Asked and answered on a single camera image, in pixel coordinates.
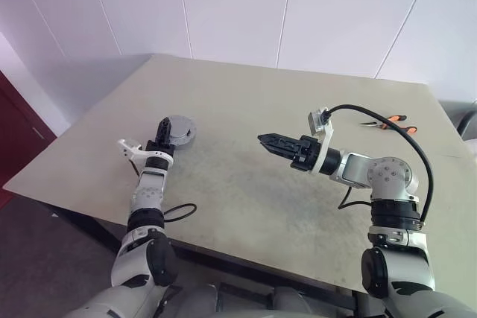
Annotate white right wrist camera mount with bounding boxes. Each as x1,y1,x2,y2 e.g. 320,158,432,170
306,107,335,177

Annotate round metal motor stator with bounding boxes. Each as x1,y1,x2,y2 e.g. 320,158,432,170
163,114,198,150

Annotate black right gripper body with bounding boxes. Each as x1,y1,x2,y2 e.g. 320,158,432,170
291,135,323,173

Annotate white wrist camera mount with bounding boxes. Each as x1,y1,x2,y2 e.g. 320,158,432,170
306,107,335,177
116,138,176,171

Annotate black table frame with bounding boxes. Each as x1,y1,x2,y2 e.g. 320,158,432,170
51,197,374,312

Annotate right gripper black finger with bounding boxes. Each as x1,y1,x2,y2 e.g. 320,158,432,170
257,132,300,149
262,142,297,159

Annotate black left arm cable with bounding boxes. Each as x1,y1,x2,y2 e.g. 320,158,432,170
126,157,198,224

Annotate dark red door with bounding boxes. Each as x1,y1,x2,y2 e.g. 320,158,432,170
0,69,57,210

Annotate grey rounded shape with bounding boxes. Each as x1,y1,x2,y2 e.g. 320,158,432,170
273,287,311,318

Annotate dark grey plastic chair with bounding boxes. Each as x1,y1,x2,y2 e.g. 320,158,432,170
437,98,477,142

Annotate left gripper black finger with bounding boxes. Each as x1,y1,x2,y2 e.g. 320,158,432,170
155,116,174,146

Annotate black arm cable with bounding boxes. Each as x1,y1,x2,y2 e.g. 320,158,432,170
126,157,198,224
321,104,435,224

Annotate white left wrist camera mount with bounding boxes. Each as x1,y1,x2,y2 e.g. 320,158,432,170
116,138,176,171

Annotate orange black pliers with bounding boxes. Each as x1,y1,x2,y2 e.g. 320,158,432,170
358,113,420,135

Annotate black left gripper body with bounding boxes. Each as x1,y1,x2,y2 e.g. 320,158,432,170
145,139,176,158

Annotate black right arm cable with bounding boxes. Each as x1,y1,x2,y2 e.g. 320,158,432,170
321,104,435,224

